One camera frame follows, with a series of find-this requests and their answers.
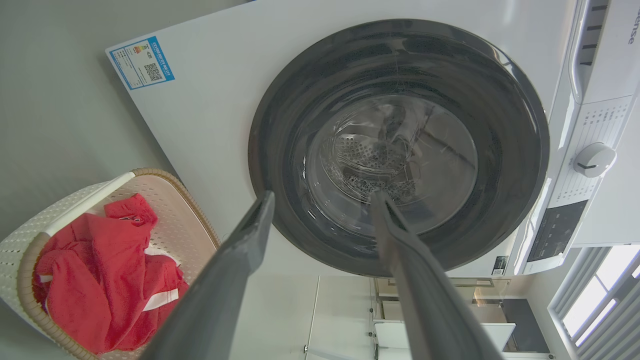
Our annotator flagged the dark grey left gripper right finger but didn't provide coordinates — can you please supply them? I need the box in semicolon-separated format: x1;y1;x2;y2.
369;189;505;360

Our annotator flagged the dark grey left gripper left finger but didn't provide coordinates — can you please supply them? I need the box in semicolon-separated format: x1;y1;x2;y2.
139;190;276;360

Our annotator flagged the cream perforated laundry basket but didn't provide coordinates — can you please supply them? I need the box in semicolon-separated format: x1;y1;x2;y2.
0;168;221;360

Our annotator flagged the red garment with white stripes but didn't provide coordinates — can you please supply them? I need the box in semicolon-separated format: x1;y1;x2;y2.
32;193;190;356

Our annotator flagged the black washer display panel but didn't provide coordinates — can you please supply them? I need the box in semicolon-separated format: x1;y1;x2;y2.
526;199;589;263

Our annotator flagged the white front-load washing machine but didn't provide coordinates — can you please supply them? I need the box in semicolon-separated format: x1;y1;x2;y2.
105;0;640;279

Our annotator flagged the round dark glass washer door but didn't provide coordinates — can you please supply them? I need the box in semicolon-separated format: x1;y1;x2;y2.
247;18;551;278

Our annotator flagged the white washer control knob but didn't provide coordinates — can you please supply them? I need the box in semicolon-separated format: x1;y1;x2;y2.
573;142;617;179

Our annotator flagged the blue white energy label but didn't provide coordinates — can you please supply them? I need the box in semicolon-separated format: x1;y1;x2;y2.
108;35;176;91

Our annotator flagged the white detergent drawer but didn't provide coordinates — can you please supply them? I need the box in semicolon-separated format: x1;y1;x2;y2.
570;0;640;104

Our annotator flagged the window with grey frame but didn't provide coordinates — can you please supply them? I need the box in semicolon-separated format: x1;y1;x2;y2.
547;245;640;360

